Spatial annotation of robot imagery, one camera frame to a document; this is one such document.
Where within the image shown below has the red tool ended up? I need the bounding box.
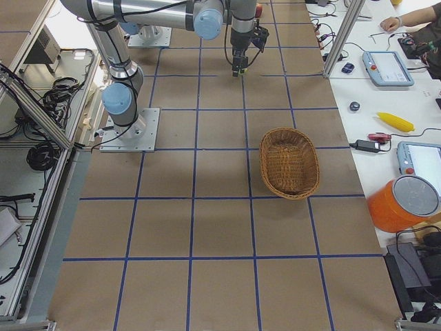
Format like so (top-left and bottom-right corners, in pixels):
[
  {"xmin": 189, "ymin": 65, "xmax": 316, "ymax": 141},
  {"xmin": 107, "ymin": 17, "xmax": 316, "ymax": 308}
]
[{"xmin": 367, "ymin": 132, "xmax": 391, "ymax": 145}]

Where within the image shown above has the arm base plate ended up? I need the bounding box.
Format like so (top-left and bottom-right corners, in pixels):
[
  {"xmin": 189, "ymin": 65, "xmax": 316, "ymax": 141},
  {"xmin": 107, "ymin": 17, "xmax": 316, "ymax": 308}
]
[
  {"xmin": 99, "ymin": 108, "xmax": 160, "ymax": 152},
  {"xmin": 128, "ymin": 26, "xmax": 172, "ymax": 48}
]

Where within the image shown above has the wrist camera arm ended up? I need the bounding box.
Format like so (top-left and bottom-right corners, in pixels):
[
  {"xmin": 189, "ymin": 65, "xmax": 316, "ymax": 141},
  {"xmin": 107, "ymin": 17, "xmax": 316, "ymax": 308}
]
[{"xmin": 251, "ymin": 23, "xmax": 269, "ymax": 52}]

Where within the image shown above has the wicker basket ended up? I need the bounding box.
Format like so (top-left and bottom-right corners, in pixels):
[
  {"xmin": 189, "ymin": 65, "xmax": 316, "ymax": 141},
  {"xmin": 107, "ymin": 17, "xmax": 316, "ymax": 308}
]
[{"xmin": 259, "ymin": 127, "xmax": 320, "ymax": 200}]

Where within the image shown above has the black box under table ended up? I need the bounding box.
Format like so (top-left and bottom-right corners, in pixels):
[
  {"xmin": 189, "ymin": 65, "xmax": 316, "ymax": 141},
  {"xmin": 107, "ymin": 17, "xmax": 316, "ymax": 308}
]
[{"xmin": 384, "ymin": 243, "xmax": 434, "ymax": 318}]

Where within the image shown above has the teach pendant far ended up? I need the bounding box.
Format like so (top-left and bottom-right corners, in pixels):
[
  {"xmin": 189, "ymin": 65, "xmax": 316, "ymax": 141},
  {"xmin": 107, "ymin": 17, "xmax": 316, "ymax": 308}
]
[{"xmin": 362, "ymin": 51, "xmax": 414, "ymax": 88}]

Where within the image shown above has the dark round puck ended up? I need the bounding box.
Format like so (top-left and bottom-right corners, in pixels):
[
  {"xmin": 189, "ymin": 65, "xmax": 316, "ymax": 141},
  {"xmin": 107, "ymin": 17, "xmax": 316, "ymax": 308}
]
[{"xmin": 349, "ymin": 101, "xmax": 360, "ymax": 112}]

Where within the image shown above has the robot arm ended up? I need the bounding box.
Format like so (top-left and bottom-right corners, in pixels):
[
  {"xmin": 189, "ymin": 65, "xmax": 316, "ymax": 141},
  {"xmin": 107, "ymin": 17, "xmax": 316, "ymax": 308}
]
[{"xmin": 62, "ymin": 1, "xmax": 267, "ymax": 140}]

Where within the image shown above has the orange cylinder container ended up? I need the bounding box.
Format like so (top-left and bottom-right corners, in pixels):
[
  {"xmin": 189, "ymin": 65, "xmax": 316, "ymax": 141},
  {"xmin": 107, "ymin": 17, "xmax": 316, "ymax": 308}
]
[{"xmin": 367, "ymin": 175, "xmax": 440, "ymax": 233}]

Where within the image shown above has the teach pendant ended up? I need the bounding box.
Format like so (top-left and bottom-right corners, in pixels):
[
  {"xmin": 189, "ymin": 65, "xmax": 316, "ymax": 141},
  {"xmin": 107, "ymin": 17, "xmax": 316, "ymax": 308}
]
[
  {"xmin": 362, "ymin": 51, "xmax": 414, "ymax": 88},
  {"xmin": 396, "ymin": 141, "xmax": 440, "ymax": 186}
]

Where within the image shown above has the person hand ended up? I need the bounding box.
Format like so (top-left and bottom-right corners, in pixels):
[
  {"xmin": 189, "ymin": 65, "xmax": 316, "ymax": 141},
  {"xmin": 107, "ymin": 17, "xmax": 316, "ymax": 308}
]
[{"xmin": 379, "ymin": 17, "xmax": 402, "ymax": 33}]

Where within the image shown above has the teach pendant near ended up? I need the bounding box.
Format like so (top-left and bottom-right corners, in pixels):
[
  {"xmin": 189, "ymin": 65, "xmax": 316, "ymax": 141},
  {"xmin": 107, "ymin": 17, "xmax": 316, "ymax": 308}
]
[{"xmin": 396, "ymin": 141, "xmax": 440, "ymax": 186}]

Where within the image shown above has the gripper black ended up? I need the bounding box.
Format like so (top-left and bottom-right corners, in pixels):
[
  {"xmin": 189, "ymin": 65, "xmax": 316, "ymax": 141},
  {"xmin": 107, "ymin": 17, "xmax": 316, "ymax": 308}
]
[{"xmin": 230, "ymin": 29, "xmax": 253, "ymax": 77}]

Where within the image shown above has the person forearm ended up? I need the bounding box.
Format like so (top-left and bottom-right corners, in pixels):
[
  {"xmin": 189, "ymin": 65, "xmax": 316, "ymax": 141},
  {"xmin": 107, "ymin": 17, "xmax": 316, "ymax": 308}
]
[{"xmin": 398, "ymin": 6, "xmax": 437, "ymax": 27}]

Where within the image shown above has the red apple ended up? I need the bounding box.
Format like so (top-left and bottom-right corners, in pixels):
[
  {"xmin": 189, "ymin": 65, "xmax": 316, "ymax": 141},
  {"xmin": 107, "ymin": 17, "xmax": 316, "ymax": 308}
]
[{"xmin": 255, "ymin": 3, "xmax": 263, "ymax": 18}]

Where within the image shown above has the black power adapter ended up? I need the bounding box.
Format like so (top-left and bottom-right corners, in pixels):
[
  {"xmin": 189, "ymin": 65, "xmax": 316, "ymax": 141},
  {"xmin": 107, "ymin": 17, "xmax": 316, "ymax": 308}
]
[{"xmin": 349, "ymin": 139, "xmax": 381, "ymax": 153}]

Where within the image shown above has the yellow toy corn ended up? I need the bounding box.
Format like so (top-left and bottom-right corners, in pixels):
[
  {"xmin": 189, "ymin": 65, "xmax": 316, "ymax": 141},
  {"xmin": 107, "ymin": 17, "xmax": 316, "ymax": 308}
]
[{"xmin": 376, "ymin": 112, "xmax": 415, "ymax": 132}]

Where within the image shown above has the aluminium frame post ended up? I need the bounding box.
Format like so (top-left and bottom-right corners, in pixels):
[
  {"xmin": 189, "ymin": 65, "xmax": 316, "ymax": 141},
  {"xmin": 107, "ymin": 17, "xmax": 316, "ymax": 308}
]
[{"xmin": 322, "ymin": 0, "xmax": 365, "ymax": 79}]

